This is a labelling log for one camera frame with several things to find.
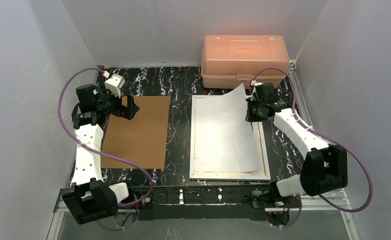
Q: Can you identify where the aluminium rail base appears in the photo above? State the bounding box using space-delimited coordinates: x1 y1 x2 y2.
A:
53 187 353 222

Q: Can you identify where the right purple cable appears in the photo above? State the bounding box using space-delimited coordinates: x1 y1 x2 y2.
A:
250 67 374 229

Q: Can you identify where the sunset landscape photo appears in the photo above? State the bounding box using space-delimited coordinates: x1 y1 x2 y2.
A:
194 84 261 173

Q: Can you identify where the white picture frame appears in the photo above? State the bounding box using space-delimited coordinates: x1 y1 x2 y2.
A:
189 95 271 182

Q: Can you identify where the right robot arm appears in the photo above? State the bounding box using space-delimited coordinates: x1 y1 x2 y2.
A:
246 82 348 201

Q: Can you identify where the white mat board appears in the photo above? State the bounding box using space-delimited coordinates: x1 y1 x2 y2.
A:
189 95 271 181

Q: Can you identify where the pink plastic storage box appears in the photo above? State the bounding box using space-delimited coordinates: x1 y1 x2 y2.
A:
200 35 290 89

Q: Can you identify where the brown backing board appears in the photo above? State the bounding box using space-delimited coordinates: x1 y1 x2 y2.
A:
101 96 170 169

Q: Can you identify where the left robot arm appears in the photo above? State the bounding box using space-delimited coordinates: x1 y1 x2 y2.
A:
61 73 140 225

